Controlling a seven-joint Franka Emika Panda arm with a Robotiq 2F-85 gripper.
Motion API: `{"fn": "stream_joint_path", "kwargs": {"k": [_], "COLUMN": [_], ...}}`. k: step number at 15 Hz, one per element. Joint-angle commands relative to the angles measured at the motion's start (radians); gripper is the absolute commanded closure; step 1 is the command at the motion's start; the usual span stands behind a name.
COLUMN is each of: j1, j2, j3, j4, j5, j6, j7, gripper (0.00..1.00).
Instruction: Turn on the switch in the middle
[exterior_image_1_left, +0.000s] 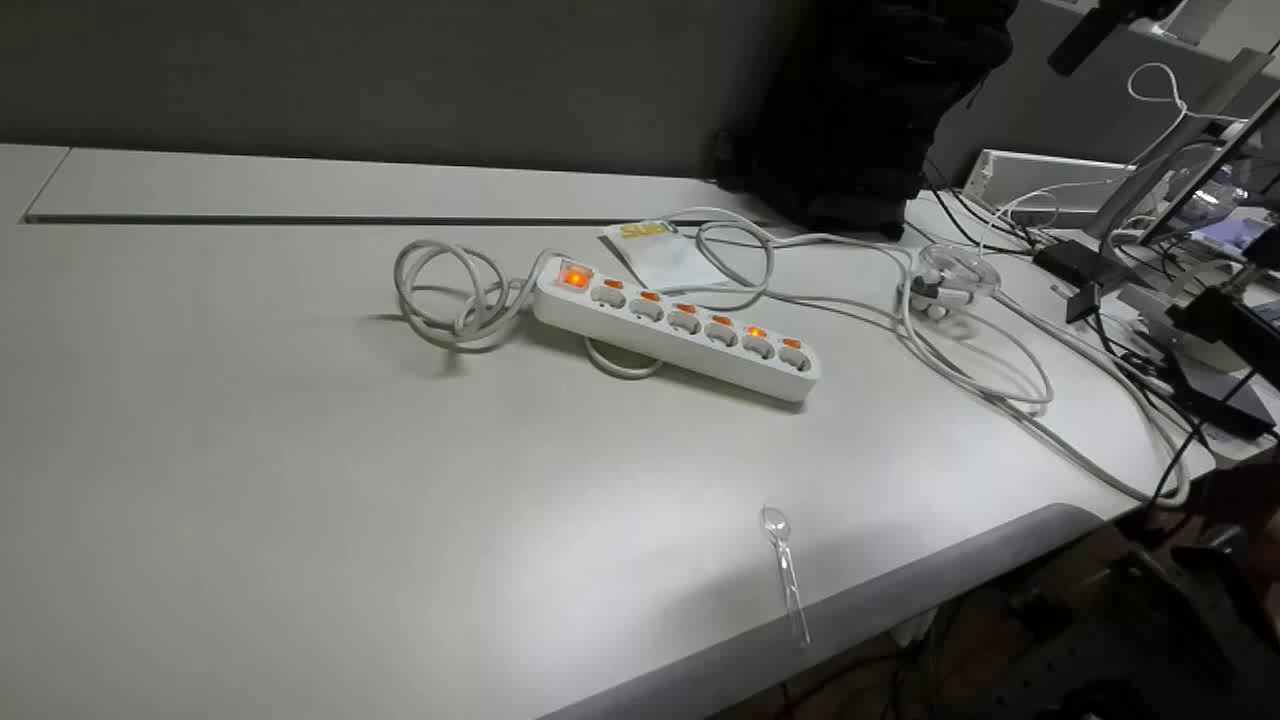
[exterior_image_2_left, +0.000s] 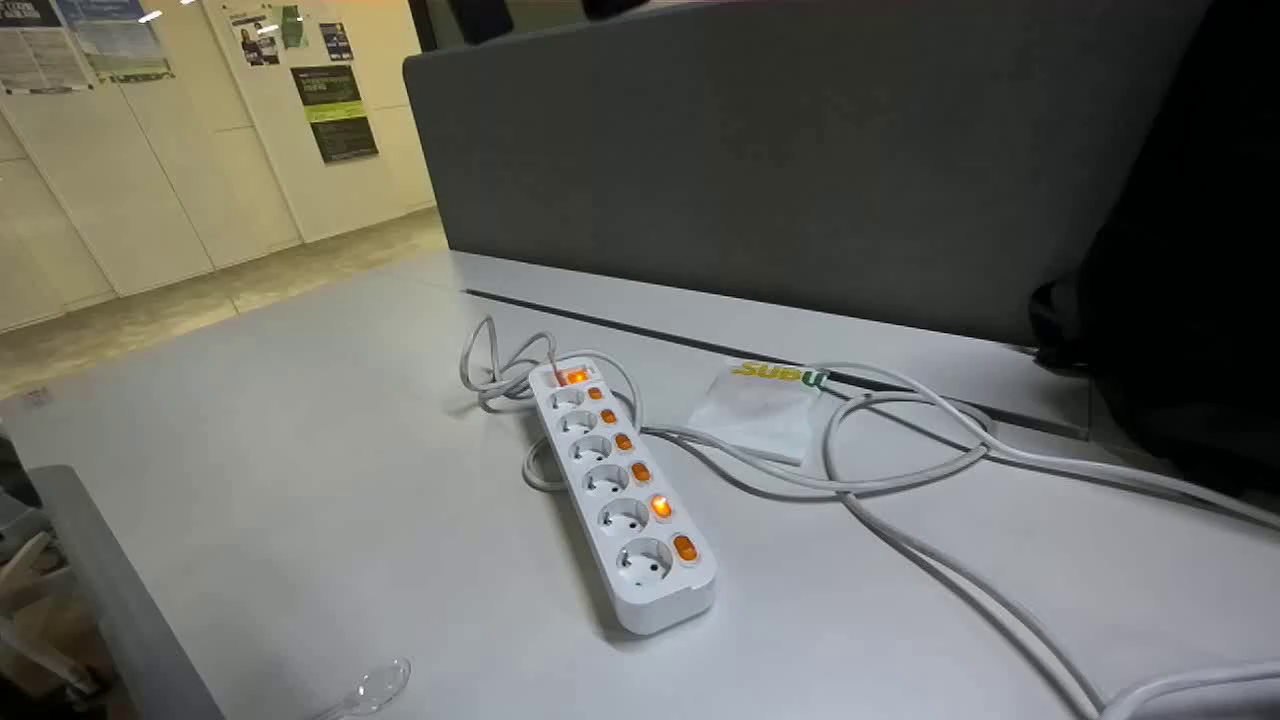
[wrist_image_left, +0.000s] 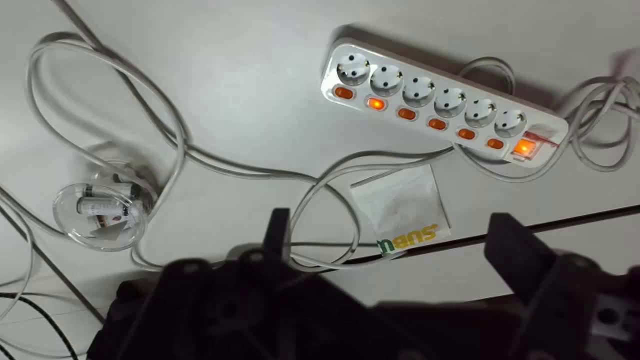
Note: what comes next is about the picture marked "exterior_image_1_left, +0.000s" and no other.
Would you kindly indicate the white paper tag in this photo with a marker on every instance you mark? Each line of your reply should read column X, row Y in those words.
column 661, row 256

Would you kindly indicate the white multi-socket power strip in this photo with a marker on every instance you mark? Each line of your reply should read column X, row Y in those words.
column 718, row 345

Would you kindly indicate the grey box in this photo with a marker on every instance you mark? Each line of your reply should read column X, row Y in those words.
column 1040, row 180

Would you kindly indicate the clear plastic wrapper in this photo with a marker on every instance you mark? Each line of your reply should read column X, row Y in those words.
column 945, row 284

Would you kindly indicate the clear plastic strip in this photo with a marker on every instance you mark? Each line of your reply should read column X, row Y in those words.
column 779, row 533

